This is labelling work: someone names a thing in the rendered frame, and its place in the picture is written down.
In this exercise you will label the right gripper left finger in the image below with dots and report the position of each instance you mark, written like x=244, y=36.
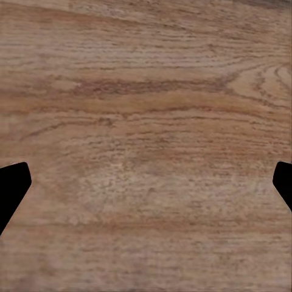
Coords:
x=15, y=181

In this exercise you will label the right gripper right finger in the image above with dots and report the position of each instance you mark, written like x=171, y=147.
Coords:
x=282, y=180

